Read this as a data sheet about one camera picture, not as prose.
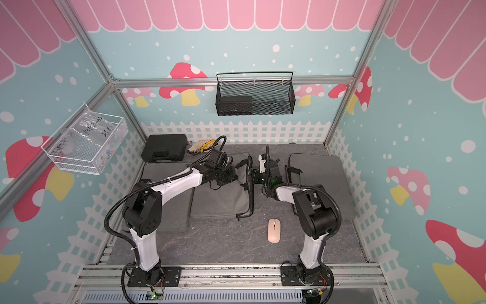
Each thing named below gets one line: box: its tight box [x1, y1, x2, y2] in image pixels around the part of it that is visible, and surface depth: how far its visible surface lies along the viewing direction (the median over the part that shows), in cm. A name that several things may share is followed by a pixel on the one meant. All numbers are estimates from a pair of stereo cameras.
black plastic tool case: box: [141, 133, 188, 163], surface depth 114 cm
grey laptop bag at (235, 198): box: [189, 153, 254, 222], surface depth 91 cm
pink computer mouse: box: [267, 218, 281, 244], surface depth 86 cm
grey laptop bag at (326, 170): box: [288, 153, 357, 220], surface depth 108 cm
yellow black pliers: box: [199, 139, 216, 153], surface depth 122 cm
